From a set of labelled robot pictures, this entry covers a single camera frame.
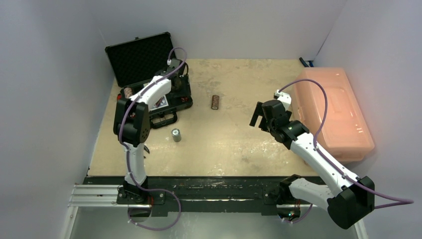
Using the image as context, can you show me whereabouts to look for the brown poker chip stack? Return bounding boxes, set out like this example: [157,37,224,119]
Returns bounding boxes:
[211,95,220,110]

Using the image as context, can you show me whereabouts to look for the grey poker chip stack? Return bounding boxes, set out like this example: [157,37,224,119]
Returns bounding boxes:
[171,128,182,142]

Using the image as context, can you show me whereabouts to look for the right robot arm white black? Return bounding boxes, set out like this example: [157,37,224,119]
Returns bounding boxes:
[250,99,375,229]

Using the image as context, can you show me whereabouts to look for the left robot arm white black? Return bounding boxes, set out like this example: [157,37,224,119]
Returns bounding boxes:
[113,58,193,204]

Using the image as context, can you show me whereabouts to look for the black poker set case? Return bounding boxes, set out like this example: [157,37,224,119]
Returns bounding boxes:
[105,32,193,129]

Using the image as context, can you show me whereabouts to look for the card deck lower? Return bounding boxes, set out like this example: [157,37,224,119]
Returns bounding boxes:
[152,96,169,110]

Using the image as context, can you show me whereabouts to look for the pink chip stack in case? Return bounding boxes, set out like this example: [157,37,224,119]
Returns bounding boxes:
[123,87,133,99]

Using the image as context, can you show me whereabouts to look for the black pliers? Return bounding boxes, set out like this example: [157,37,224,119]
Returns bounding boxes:
[143,145,150,154]

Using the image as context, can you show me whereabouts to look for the pink translucent plastic storage box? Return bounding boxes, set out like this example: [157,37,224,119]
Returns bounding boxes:
[291,67,374,164]

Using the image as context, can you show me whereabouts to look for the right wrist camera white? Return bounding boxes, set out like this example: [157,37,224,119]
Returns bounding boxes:
[274,90,292,110]

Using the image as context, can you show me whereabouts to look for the blue clamp at wall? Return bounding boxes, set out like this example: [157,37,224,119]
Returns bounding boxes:
[299,57,314,67]

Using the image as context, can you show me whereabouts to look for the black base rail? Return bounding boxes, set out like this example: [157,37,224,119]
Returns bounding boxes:
[83,174,300,217]

